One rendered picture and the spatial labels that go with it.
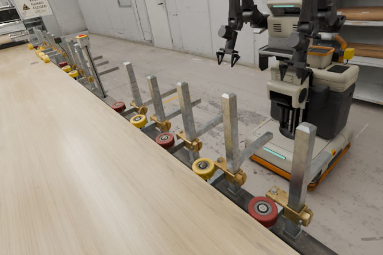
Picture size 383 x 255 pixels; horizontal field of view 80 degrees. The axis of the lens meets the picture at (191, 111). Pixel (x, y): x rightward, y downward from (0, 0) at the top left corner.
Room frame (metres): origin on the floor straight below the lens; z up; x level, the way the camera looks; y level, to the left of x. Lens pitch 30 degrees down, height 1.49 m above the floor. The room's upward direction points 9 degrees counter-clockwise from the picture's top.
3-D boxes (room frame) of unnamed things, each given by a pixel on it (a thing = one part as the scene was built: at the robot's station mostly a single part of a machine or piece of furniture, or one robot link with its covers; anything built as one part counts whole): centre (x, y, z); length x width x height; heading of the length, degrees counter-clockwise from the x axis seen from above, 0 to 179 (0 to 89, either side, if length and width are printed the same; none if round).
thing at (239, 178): (0.66, -0.11, 0.80); 0.14 x 0.06 x 0.05; 35
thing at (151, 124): (1.13, 0.12, 0.83); 0.43 x 0.03 x 0.04; 125
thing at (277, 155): (1.49, -0.84, 0.16); 0.67 x 0.64 x 0.25; 125
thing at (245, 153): (0.72, -0.17, 0.80); 0.43 x 0.03 x 0.04; 125
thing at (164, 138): (0.81, 0.13, 0.85); 0.08 x 0.08 x 0.11
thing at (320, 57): (1.56, -0.93, 0.87); 0.23 x 0.15 x 0.11; 35
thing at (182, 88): (0.85, 0.02, 0.90); 0.04 x 0.04 x 0.48; 35
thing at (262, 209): (0.40, -0.15, 0.85); 0.08 x 0.08 x 0.11
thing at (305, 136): (0.44, -0.27, 0.91); 0.04 x 0.04 x 0.48; 35
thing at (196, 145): (0.86, 0.03, 0.83); 0.14 x 0.06 x 0.05; 35
